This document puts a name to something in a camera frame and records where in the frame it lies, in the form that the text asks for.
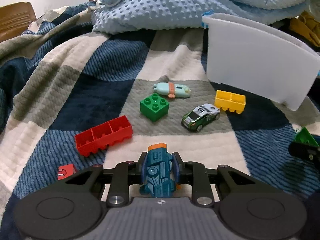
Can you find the light blue dotted blanket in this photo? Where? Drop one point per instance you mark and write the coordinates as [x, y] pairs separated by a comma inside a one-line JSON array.
[[118, 16]]

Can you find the teal orange toy vehicle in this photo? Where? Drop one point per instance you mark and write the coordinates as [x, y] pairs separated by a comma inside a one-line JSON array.
[[156, 172]]

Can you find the pastel blue toy vehicle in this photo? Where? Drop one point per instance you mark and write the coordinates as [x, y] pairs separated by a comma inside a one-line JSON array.
[[172, 90]]

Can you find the plaid blue white blanket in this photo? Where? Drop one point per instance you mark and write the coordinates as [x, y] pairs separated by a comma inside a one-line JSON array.
[[61, 78]]

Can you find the green square building block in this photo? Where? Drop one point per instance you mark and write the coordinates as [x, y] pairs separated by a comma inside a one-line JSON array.
[[154, 107]]

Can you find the yellow building block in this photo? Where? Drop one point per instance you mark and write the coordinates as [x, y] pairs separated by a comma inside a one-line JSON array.
[[228, 101]]

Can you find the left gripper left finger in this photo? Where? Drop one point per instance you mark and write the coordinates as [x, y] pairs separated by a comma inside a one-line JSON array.
[[121, 178]]

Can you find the wooden headboard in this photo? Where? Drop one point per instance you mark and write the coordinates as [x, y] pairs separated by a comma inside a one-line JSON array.
[[15, 19]]

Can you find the red long building block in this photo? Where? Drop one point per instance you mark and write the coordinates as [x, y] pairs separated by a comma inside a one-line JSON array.
[[106, 134]]

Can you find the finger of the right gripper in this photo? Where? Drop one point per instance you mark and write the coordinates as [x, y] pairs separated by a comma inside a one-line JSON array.
[[304, 152]]

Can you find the mustard yellow garment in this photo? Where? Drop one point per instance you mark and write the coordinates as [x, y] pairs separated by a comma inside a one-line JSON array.
[[305, 25]]

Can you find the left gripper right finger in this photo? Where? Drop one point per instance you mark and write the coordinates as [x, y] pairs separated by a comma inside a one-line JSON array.
[[193, 174]]

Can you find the green block with drills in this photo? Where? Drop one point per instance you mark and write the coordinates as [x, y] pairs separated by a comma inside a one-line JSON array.
[[303, 136]]

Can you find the small red face block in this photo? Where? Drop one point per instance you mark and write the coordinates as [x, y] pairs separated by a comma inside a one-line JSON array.
[[65, 171]]

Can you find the green silver toy car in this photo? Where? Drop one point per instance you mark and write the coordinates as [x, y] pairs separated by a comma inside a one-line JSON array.
[[200, 117]]

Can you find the white plastic storage bin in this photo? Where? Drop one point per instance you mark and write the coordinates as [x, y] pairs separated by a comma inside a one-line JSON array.
[[259, 59]]

